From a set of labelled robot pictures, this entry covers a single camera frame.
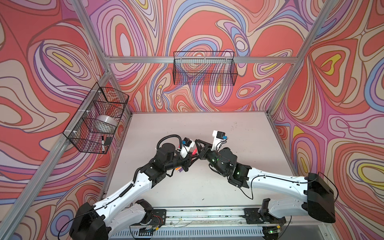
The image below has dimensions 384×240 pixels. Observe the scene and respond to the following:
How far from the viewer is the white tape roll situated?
705mm

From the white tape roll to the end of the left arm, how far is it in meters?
0.30

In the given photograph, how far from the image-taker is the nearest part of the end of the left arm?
0.58 meters
